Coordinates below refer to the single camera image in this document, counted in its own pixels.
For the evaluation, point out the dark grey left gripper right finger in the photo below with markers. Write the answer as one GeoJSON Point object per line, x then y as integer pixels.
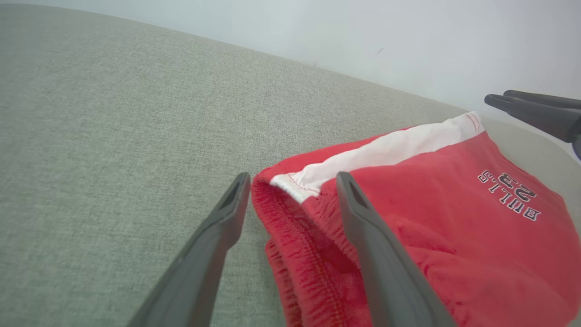
{"type": "Point", "coordinates": [386, 272]}

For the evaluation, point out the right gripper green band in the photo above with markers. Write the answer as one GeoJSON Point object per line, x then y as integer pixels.
{"type": "Point", "coordinates": [578, 145]}

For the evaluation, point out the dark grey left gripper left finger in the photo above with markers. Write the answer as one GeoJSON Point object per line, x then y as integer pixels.
{"type": "Point", "coordinates": [199, 263]}

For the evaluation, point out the red and white basketball shorts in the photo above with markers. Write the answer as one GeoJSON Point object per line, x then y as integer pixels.
{"type": "Point", "coordinates": [454, 218]}

